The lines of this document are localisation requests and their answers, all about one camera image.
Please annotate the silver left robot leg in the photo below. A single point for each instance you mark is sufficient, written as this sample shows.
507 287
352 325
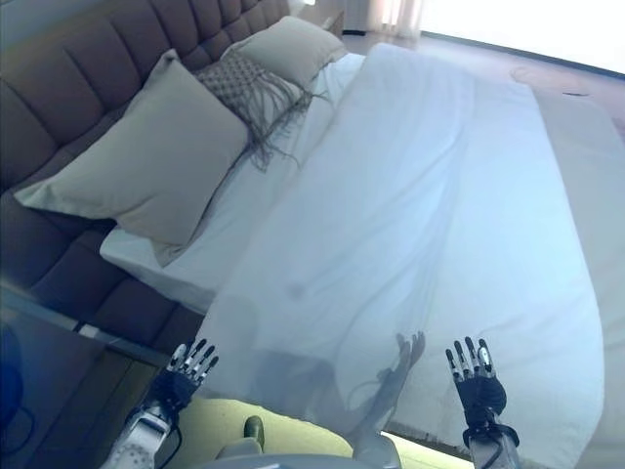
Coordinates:
253 430

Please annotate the light sheer curtain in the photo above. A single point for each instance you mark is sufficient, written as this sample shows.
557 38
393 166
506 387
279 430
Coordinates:
400 17

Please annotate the small wooden nightstand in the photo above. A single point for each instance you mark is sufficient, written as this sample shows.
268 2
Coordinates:
324 12

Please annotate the large beige pillow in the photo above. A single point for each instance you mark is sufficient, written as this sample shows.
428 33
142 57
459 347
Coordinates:
151 156

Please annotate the silver right robot leg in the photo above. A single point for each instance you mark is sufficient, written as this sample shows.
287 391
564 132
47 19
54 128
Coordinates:
378 449

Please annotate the brown tufted headboard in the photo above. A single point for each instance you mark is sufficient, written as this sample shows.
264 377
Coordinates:
73 73

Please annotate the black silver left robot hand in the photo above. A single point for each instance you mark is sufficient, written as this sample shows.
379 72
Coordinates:
173 388

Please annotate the grey fringed woven cushion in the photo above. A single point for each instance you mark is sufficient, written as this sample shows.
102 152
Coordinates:
234 78

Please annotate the grey robot torso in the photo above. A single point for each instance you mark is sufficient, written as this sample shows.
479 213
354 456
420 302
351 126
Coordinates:
293 461

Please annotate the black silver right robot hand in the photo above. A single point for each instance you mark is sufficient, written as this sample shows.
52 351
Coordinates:
481 396

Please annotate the brown upholstered bed frame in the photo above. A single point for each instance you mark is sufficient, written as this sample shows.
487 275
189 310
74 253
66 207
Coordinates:
88 273

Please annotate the white duvet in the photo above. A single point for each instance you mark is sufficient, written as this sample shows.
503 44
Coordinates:
415 195

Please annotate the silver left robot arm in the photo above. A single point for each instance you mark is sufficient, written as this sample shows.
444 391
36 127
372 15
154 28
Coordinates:
141 435

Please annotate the silver robot leg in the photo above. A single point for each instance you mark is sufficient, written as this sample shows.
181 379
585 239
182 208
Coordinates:
253 430
378 449

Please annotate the beige bed coverlet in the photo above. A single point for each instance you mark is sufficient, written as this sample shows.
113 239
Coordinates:
610 244

